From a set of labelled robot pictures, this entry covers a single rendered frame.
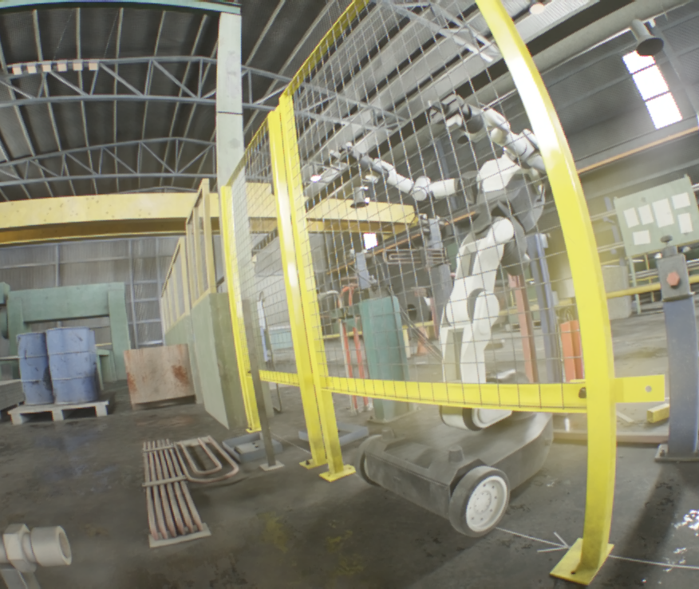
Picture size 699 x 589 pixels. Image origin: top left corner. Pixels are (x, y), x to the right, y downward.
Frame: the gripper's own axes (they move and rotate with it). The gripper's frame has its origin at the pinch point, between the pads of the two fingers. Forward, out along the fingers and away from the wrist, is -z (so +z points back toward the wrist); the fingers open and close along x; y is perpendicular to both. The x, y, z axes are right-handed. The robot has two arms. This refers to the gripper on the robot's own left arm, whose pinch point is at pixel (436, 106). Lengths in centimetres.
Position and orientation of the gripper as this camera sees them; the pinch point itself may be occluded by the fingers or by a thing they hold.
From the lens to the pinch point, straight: 110.7
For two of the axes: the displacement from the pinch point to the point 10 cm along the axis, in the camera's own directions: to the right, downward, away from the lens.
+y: 1.5, 9.8, -0.9
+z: 8.3, -0.8, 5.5
